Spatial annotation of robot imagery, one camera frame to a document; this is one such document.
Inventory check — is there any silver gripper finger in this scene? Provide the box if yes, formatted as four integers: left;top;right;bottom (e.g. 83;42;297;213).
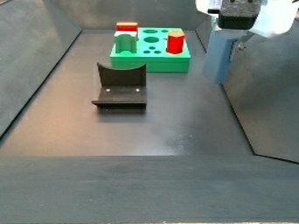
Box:
236;31;253;51

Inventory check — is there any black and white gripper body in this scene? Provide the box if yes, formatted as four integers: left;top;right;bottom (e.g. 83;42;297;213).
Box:
194;0;299;38

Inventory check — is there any blue rectangular block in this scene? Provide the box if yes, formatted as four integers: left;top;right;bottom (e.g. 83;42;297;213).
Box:
201;30;238;84

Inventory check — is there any green shape sorting board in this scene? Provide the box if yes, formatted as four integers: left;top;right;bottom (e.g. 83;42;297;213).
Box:
109;27;190;73

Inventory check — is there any red hexagonal prism block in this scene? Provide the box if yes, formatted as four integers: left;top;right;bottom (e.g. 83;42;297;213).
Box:
165;31;184;54

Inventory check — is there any green arch block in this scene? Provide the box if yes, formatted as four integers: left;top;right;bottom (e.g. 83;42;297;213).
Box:
114;31;137;53

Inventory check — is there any red square block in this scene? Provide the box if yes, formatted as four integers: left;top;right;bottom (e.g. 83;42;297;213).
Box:
115;22;137;32

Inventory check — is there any black curved stand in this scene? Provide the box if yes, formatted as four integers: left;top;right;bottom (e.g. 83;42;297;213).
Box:
90;64;146;107

